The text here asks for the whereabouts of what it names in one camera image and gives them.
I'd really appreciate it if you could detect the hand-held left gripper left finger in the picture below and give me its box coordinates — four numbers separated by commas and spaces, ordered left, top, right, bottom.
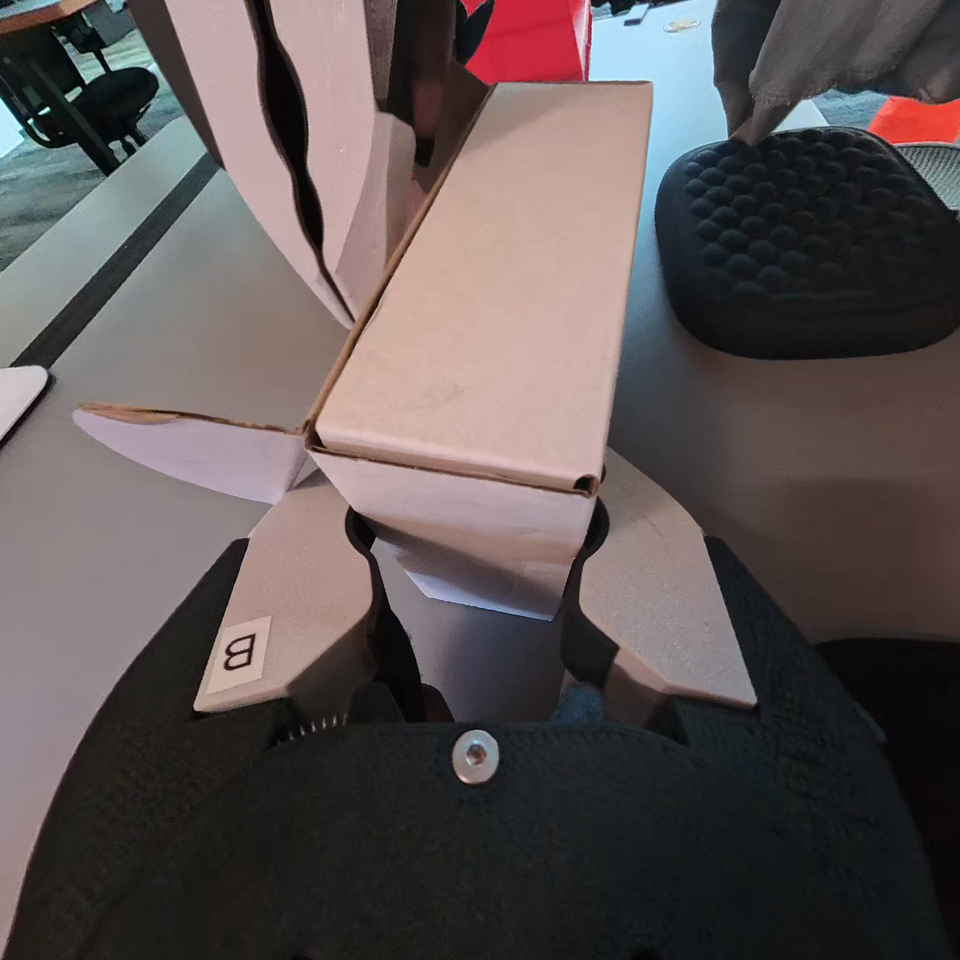
193, 472, 391, 714

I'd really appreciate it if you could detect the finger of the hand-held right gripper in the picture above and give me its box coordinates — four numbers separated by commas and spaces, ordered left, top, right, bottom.
165, 0, 357, 331
264, 0, 418, 320

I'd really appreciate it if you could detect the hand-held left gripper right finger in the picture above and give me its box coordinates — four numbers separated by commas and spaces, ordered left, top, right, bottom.
561, 448, 759, 732

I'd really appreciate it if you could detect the white cardboard box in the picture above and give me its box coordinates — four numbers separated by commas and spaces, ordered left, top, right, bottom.
72, 81, 654, 622

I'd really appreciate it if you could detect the red box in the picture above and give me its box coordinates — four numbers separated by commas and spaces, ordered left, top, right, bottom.
459, 0, 594, 85

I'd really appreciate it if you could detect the person's right hand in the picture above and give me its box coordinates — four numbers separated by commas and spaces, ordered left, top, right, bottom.
388, 0, 490, 180

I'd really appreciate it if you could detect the black office chair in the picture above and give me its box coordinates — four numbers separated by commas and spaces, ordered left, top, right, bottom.
13, 13, 161, 177

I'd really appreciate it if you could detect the wooden desk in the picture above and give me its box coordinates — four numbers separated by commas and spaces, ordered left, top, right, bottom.
0, 0, 100, 37

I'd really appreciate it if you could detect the dark cloth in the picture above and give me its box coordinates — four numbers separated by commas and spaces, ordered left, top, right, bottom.
816, 636, 960, 834

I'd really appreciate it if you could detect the white flat pad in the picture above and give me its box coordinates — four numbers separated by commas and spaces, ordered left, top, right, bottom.
0, 365, 52, 445

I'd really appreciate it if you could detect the black dimpled chair armrest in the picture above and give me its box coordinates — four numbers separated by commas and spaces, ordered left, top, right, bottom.
654, 126, 960, 360

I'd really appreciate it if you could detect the orange object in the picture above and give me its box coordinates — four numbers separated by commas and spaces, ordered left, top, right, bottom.
868, 96, 960, 150

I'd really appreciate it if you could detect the grey mesh chair back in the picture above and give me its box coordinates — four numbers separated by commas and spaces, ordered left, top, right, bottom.
891, 141, 960, 213

